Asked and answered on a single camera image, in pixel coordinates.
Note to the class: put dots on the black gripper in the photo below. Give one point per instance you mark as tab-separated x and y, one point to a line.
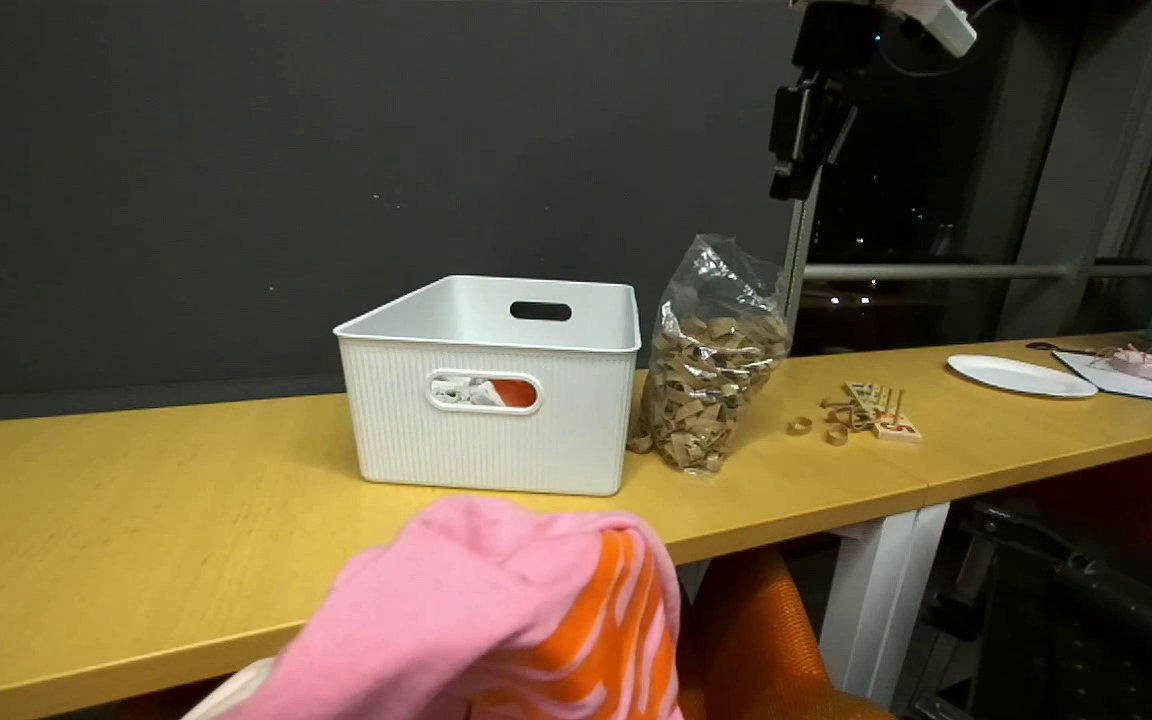
833	40

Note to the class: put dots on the tan rubber band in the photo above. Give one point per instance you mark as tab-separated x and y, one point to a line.
833	403
802	427
839	435
856	416

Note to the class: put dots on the white plate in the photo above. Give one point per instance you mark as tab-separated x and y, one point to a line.
1017	376

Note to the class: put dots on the white paper sheet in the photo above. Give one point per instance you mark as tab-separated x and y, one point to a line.
1139	384

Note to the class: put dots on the white orange packet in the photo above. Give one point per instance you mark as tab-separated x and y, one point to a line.
480	392

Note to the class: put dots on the white plastic storage bin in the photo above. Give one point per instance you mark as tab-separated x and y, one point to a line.
498	445

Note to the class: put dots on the white table leg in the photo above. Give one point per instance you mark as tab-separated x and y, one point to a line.
878	603

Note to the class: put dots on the orange chair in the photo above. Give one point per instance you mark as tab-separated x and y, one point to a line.
757	640

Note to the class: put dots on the black robot cart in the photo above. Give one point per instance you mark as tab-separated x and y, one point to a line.
1080	627

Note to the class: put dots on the pink orange cloth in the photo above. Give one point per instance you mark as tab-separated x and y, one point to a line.
469	613

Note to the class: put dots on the white fabric item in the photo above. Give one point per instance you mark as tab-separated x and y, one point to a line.
235	689

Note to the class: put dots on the grey wrist camera bar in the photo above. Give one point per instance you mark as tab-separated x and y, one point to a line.
937	21

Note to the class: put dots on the grey window rail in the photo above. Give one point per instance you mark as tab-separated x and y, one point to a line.
950	269

